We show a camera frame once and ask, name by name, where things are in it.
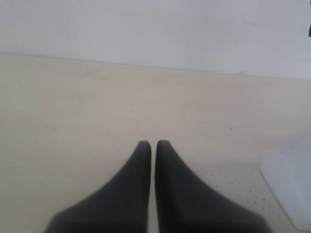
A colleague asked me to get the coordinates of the white mannequin head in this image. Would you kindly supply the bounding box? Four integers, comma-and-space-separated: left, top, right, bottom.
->
260, 130, 311, 232

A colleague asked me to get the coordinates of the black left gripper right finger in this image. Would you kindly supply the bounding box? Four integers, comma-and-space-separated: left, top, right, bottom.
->
155, 140, 271, 233

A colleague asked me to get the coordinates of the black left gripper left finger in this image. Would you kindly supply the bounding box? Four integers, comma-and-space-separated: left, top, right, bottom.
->
45, 141, 152, 233

